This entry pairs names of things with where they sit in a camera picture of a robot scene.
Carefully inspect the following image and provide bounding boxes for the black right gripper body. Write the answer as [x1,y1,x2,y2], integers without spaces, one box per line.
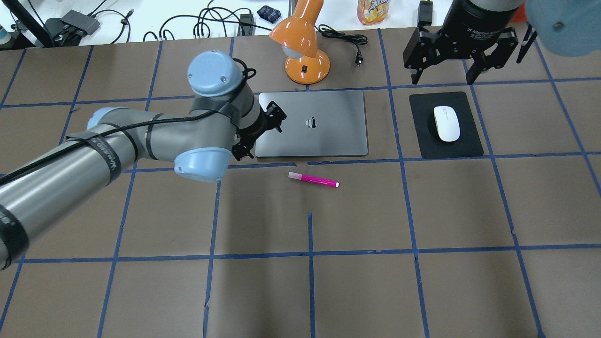
[403,0,519,71]

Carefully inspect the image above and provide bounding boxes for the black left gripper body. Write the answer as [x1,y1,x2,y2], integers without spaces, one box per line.
[231,101,287,161]

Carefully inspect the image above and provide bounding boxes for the black mousepad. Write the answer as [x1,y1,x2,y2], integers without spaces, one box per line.
[408,92,484,160]

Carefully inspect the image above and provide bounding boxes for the white computer mouse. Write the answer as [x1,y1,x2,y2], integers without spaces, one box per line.
[433,106,460,143]

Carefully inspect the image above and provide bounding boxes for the pink marker pen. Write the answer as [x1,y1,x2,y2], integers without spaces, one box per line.
[288,172,340,188]

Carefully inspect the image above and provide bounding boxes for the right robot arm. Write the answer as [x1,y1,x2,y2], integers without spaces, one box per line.
[403,0,601,85]

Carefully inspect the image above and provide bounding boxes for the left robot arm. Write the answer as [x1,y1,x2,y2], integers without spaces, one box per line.
[0,51,287,269]

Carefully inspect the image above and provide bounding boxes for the silver laptop notebook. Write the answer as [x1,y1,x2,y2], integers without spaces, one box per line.
[254,90,369,158]

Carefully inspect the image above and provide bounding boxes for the orange desk lamp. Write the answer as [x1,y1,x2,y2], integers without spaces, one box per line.
[269,0,331,85]

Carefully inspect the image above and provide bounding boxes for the orange snack bag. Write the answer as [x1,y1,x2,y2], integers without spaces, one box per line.
[356,0,390,26]

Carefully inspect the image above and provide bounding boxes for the dark blue pouch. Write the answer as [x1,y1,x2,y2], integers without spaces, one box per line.
[257,6,282,24]

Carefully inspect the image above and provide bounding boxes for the lamp power cable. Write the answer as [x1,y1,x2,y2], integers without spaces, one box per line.
[317,24,369,66]

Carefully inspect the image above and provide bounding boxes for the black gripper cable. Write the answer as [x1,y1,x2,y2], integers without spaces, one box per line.
[0,59,258,186]

